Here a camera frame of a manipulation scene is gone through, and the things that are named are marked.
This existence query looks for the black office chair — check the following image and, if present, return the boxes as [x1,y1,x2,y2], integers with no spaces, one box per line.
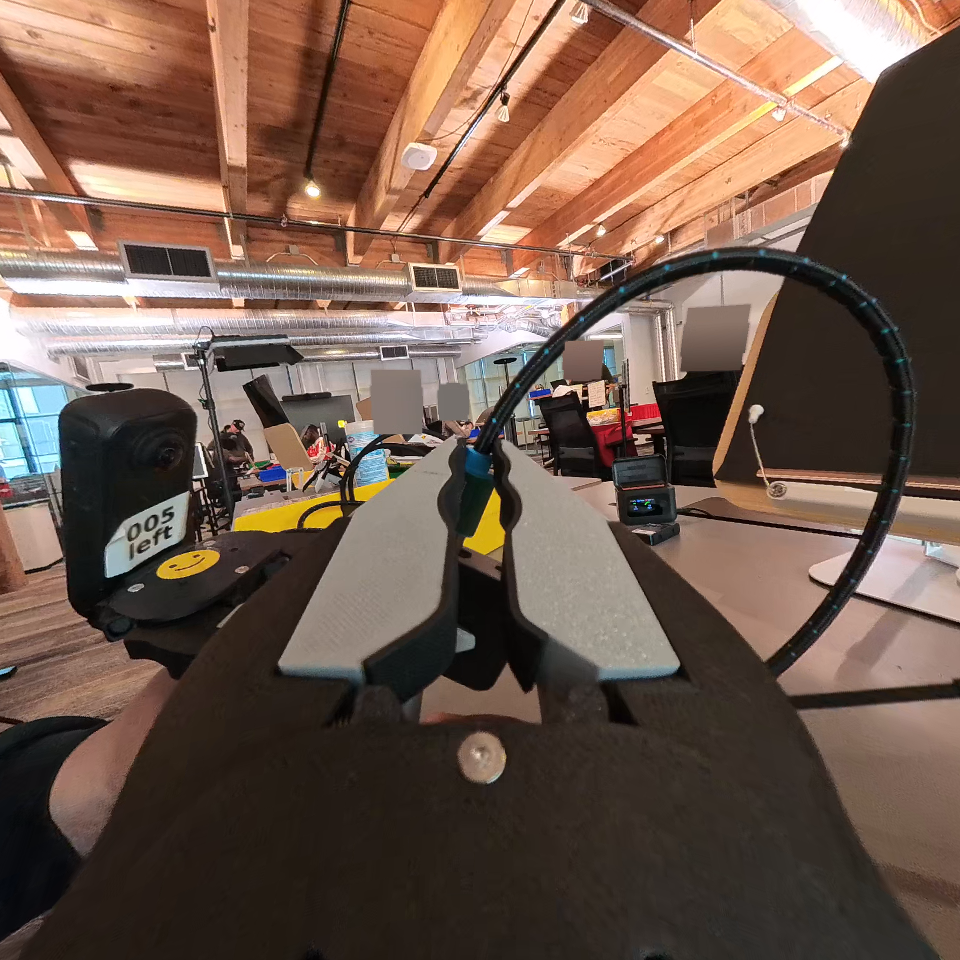
[538,391,605,477]
[652,371,744,489]

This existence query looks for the black charging case with screen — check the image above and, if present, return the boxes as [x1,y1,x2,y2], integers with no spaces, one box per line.
[611,453,670,526]

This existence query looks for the silver air duct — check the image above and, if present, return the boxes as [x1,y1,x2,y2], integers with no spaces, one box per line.
[11,306,489,357]
[0,243,601,307]

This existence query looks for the yellow plastic bin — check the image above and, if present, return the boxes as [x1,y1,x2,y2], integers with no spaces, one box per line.
[232,480,505,558]

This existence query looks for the braided hdmi cable green plugs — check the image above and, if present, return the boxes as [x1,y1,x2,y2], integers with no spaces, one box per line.
[454,246,918,678]

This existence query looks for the black studio light panel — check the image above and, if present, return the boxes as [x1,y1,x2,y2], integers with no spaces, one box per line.
[210,335,303,372]

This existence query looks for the person's black clothing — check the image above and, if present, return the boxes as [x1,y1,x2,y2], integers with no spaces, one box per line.
[0,716,114,939]

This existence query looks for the person's left forearm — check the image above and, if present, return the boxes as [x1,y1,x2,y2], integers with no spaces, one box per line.
[48,667,181,856]

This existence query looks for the black monitor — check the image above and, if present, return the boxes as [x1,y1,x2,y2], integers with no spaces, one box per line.
[281,391,357,436]

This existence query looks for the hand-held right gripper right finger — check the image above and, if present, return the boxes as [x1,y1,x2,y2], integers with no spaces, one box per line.
[491,439,682,708]

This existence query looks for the red tablecloth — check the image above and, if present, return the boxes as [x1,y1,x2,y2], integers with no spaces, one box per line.
[585,405,665,459]

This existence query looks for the black wood-edged board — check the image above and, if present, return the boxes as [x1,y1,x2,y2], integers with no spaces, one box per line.
[712,30,960,500]

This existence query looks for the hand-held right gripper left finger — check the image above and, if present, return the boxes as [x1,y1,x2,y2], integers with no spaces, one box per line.
[277,436,462,715]

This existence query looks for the white wipes canister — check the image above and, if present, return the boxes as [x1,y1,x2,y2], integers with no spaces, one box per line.
[343,420,391,489]

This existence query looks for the smooth black adapter cable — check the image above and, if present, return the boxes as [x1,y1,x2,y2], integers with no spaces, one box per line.
[300,438,421,530]

